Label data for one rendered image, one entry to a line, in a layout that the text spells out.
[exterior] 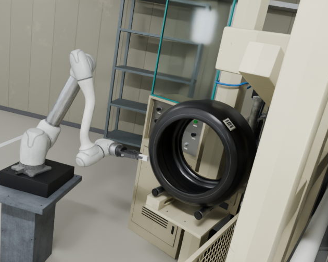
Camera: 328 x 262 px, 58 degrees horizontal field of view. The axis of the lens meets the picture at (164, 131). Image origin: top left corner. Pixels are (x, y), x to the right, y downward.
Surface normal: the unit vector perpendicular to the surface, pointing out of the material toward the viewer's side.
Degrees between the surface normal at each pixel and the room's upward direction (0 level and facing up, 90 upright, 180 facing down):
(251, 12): 90
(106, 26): 90
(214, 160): 90
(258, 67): 72
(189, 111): 78
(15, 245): 90
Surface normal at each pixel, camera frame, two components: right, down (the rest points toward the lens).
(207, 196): -0.43, 0.29
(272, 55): -0.51, -0.17
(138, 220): -0.59, 0.13
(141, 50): -0.20, 0.25
